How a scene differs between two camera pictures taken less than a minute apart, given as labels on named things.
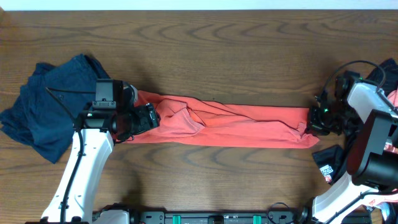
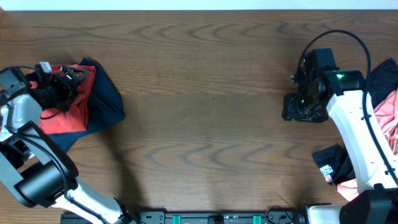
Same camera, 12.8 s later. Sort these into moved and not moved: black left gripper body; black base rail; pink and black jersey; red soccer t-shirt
Moved: black left gripper body; red soccer t-shirt
Not moved: black base rail; pink and black jersey
